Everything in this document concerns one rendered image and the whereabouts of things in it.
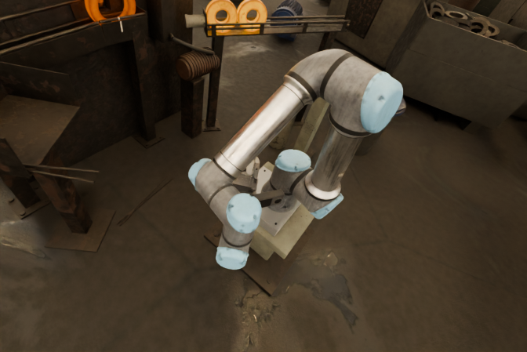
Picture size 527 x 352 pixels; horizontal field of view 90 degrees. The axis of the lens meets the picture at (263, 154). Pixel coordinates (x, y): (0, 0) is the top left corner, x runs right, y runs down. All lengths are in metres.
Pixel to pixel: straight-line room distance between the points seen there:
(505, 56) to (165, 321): 2.75
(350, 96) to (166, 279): 1.02
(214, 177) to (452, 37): 2.30
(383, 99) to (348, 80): 0.08
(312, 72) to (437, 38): 2.05
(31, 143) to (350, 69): 0.83
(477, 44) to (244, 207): 2.39
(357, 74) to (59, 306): 1.25
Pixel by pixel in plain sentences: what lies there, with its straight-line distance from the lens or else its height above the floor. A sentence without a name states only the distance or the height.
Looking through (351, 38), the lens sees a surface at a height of 0.13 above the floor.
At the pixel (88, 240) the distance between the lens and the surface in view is 1.40.
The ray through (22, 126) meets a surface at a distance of 0.99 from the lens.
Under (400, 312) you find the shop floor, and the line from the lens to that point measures 1.53.
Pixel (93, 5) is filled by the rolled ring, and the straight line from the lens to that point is 1.25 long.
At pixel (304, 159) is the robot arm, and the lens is 0.94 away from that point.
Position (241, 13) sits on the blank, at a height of 0.73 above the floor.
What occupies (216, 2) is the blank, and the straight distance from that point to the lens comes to 1.42.
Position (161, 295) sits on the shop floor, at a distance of 1.26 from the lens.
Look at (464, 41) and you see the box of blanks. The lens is 2.67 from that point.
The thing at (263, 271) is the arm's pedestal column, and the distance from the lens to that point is 1.29.
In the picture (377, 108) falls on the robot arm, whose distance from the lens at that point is 0.58.
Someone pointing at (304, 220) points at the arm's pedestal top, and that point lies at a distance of 1.12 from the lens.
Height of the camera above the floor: 1.21
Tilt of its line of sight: 45 degrees down
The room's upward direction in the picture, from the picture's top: 17 degrees clockwise
